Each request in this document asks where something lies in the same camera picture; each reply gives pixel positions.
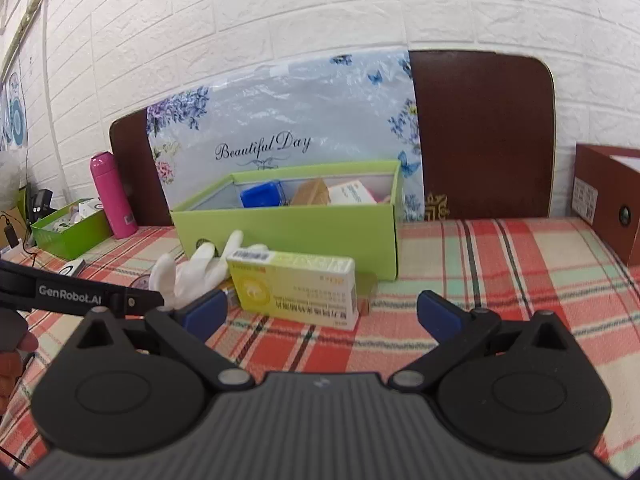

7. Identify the pink white glove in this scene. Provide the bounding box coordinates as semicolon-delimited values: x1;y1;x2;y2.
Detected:
149;230;244;310

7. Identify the yellow green medicine box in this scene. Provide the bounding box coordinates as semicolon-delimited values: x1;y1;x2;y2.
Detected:
227;248;359;330

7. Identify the blue plastic box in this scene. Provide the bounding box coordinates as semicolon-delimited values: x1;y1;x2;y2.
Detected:
240;180;286;208

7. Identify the gold cardboard box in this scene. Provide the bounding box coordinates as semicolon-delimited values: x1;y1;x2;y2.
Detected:
290;178;330;206

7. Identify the person's left hand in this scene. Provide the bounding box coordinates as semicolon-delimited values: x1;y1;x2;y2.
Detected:
0;332;39;416

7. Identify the white round device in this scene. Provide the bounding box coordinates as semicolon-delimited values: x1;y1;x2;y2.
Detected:
58;258;86;278

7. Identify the small green box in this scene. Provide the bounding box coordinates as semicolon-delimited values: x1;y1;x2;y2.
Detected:
32;198;112;260

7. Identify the pink thermos bottle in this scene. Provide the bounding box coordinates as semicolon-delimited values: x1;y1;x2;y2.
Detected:
90;152;138;238

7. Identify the green cardboard storage box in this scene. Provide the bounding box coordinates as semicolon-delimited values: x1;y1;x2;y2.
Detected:
170;160;404;281

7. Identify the pink white card box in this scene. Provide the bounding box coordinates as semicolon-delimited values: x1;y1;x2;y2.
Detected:
328;180;390;206

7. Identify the brown cardboard box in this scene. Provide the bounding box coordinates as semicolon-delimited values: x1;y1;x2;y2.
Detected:
570;144;640;266

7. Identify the brown wooden headboard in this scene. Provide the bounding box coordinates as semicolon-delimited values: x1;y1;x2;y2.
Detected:
110;49;555;226

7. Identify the floral plastic bedding bag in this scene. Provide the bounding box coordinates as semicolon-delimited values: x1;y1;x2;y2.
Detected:
145;49;425;221

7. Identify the black charger with cable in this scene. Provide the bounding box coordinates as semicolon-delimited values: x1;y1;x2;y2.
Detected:
1;185;55;248

